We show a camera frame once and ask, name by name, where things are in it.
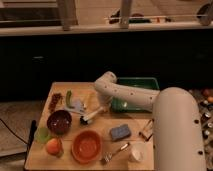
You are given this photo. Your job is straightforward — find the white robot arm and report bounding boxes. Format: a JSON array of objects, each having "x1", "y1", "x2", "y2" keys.
[{"x1": 94, "y1": 72, "x2": 207, "y2": 171}]

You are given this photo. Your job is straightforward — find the orange red bowl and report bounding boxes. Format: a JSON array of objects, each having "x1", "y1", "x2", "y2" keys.
[{"x1": 71, "y1": 130, "x2": 102, "y2": 164}]

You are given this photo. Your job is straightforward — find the dark maroon bowl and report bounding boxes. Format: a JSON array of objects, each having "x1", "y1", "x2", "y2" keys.
[{"x1": 47, "y1": 110, "x2": 72, "y2": 135}]

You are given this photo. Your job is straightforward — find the green plastic tray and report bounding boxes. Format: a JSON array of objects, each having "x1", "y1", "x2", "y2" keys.
[{"x1": 111, "y1": 77, "x2": 159, "y2": 113}]

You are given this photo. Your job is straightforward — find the yellow banana toy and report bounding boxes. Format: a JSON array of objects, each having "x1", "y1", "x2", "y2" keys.
[{"x1": 83, "y1": 93, "x2": 91, "y2": 110}]

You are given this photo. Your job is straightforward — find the blue sponge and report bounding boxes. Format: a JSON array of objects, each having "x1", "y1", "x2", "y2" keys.
[{"x1": 110, "y1": 124, "x2": 131, "y2": 141}]

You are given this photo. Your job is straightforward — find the green pepper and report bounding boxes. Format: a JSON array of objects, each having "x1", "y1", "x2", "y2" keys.
[{"x1": 66, "y1": 90, "x2": 74, "y2": 108}]

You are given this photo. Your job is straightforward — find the brown dried food strip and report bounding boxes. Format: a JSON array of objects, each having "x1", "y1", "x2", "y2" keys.
[{"x1": 48, "y1": 93, "x2": 62, "y2": 113}]

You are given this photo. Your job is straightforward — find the brown wooden box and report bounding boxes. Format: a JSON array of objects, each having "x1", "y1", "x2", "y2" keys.
[{"x1": 139, "y1": 120, "x2": 153, "y2": 142}]

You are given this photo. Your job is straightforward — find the silver fork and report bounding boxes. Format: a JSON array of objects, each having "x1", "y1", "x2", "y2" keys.
[{"x1": 100, "y1": 142, "x2": 130, "y2": 165}]

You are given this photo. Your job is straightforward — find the white plastic cup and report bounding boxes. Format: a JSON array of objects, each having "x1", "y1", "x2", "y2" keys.
[{"x1": 129, "y1": 142, "x2": 147, "y2": 163}]

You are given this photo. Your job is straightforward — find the orange fruit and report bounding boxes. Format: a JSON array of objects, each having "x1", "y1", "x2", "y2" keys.
[{"x1": 45, "y1": 138, "x2": 62, "y2": 156}]

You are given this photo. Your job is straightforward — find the green plastic cup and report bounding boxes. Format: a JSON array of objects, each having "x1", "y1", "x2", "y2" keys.
[{"x1": 34, "y1": 127, "x2": 51, "y2": 144}]

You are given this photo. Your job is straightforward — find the black cable left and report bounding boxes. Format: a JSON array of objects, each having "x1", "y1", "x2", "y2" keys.
[{"x1": 0, "y1": 117, "x2": 30, "y2": 146}]

